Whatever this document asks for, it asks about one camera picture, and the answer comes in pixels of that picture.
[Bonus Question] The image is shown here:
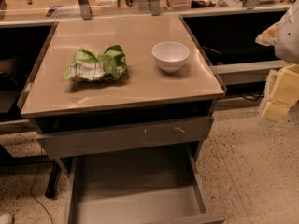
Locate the open grey middle drawer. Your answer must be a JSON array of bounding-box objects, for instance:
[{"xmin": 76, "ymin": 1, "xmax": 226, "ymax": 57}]
[{"xmin": 64, "ymin": 145, "xmax": 224, "ymax": 224}]

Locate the metal bench post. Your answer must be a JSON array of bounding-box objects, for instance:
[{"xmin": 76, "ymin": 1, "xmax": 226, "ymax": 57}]
[{"xmin": 78, "ymin": 0, "xmax": 92, "ymax": 20}]

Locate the white ceramic bowl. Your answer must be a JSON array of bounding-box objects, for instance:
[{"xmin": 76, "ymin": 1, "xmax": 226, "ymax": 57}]
[{"xmin": 151, "ymin": 41, "xmax": 190, "ymax": 73}]

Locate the grey drawer cabinet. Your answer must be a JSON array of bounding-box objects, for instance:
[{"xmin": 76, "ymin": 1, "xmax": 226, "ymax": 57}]
[{"xmin": 17, "ymin": 13, "xmax": 228, "ymax": 179}]

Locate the grey shelf beam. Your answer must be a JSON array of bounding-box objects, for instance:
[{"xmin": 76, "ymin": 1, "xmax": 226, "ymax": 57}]
[{"xmin": 210, "ymin": 60, "xmax": 286, "ymax": 85}]

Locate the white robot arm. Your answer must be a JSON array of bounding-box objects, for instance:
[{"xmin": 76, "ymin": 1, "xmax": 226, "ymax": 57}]
[{"xmin": 255, "ymin": 6, "xmax": 299, "ymax": 123}]

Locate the black floor cable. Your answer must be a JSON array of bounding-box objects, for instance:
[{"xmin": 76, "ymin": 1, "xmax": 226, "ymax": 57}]
[{"xmin": 29, "ymin": 163, "xmax": 54, "ymax": 224}]

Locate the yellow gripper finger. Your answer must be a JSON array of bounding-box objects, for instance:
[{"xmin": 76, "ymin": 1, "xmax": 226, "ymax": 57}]
[{"xmin": 261, "ymin": 63, "xmax": 299, "ymax": 122}]

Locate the grey top drawer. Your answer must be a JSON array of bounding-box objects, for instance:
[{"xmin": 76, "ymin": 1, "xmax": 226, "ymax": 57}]
[{"xmin": 36, "ymin": 116, "xmax": 214, "ymax": 159}]

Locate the green rice chip bag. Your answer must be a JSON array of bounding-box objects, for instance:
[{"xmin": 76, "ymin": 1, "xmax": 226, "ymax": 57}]
[{"xmin": 63, "ymin": 45, "xmax": 127, "ymax": 82}]

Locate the black table leg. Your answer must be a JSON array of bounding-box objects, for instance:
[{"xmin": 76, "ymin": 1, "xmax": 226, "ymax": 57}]
[{"xmin": 45, "ymin": 162, "xmax": 60, "ymax": 198}]

